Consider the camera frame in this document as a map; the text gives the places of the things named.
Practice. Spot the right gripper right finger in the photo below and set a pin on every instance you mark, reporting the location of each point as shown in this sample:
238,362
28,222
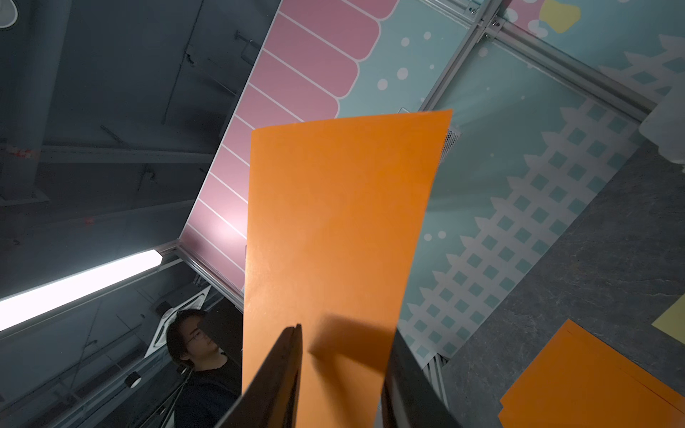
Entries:
407,397

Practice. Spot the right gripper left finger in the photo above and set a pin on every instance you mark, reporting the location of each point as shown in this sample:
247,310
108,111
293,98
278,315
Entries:
271,400

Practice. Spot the orange paper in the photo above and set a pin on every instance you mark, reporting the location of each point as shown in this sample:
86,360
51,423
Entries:
579,381
335,213

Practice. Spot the person in dark clothes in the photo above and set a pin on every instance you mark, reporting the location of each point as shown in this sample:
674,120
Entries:
214,383

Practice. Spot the ceiling fluorescent light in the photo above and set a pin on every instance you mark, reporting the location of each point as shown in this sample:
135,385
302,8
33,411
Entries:
40,300

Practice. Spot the left yellow paper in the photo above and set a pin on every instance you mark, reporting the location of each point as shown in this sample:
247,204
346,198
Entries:
672,321

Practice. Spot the white wire wall basket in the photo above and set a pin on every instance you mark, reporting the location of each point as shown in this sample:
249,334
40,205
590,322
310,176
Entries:
449,142

